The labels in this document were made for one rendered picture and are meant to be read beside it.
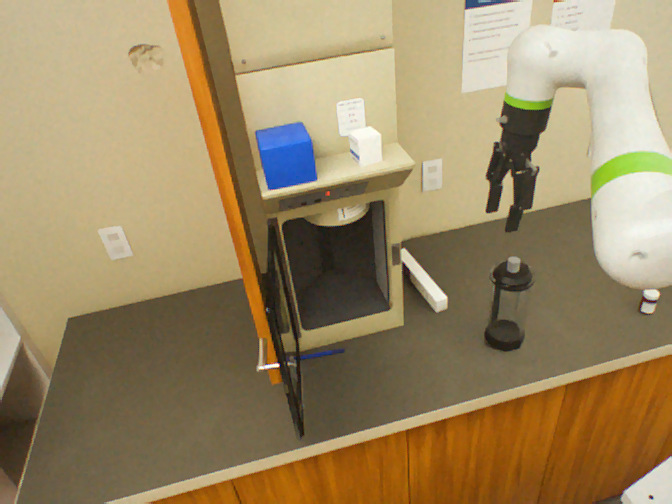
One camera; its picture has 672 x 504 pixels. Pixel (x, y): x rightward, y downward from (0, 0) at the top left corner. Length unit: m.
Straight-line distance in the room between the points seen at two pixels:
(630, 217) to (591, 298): 0.93
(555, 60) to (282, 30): 0.50
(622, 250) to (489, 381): 0.71
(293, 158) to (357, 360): 0.64
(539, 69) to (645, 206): 0.38
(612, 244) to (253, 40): 0.70
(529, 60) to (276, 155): 0.49
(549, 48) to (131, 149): 1.09
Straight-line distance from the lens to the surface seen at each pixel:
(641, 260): 0.73
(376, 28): 1.07
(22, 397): 2.19
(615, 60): 1.02
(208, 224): 1.67
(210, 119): 0.97
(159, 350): 1.60
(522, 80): 1.05
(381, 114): 1.12
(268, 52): 1.04
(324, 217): 1.23
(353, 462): 1.42
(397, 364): 1.39
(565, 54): 1.04
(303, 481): 1.43
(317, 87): 1.07
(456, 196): 1.84
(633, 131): 0.87
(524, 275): 1.30
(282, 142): 0.99
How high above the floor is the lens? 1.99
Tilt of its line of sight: 36 degrees down
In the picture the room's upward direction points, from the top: 7 degrees counter-clockwise
